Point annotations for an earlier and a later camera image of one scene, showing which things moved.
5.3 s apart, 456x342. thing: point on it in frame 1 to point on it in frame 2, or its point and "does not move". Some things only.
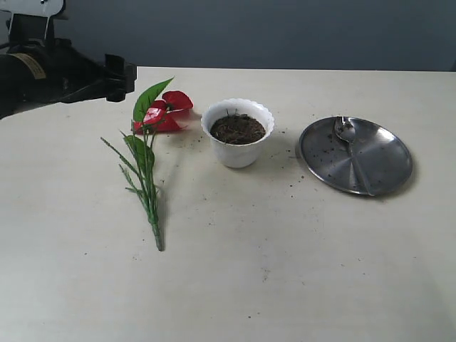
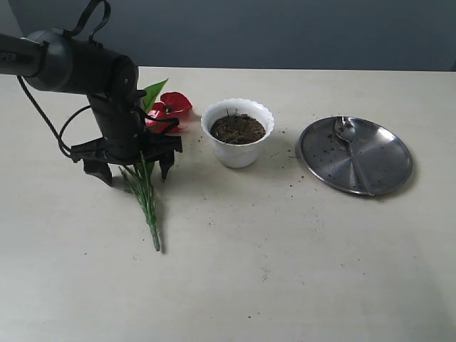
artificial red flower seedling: x=155 y=113 does not move
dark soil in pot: x=237 y=129 does not move
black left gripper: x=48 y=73 to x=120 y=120
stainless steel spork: x=345 y=130 does not move
